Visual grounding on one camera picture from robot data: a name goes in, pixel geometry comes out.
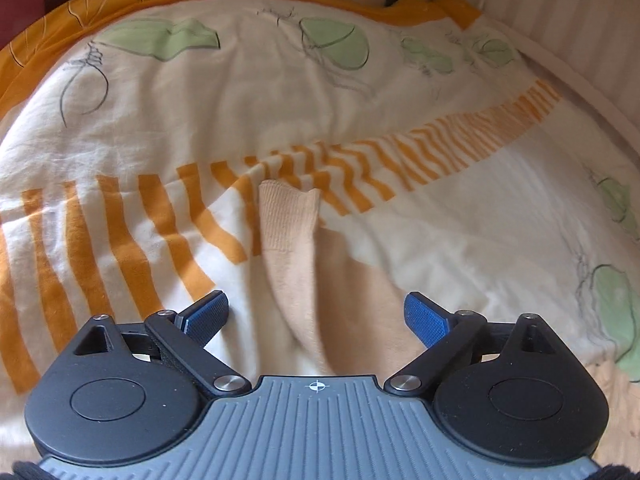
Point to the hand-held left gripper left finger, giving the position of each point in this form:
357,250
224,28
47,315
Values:
207,317

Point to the leaf print bed sheet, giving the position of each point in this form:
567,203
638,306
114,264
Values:
200,110

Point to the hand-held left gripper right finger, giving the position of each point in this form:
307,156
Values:
425,320

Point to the striped padded bed surround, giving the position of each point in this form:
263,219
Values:
550,10

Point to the pale knit garment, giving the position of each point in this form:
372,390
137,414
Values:
290,270

